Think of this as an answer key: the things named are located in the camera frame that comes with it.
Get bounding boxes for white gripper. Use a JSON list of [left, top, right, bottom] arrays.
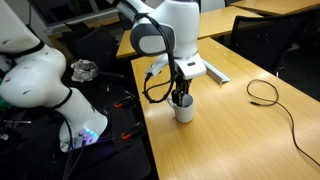
[[145, 52, 208, 108]]

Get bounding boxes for white ceramic mug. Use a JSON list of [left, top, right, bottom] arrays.
[[166, 93, 196, 125]]

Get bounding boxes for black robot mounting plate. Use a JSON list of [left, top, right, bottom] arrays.
[[49, 83, 152, 180]]

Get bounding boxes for black mesh back chair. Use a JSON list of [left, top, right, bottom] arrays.
[[229, 5, 320, 75]]

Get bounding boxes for crumpled grey cloth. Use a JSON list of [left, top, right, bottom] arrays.
[[70, 58, 100, 84]]

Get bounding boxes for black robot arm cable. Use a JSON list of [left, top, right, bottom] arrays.
[[133, 12, 178, 105]]

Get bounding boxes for orange handled black clamp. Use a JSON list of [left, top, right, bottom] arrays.
[[119, 121, 145, 141], [112, 95, 141, 110]]

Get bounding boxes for thin black cable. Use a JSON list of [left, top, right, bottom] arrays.
[[246, 78, 320, 168]]

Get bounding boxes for robot base cables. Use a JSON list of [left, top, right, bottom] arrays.
[[61, 131, 89, 180]]

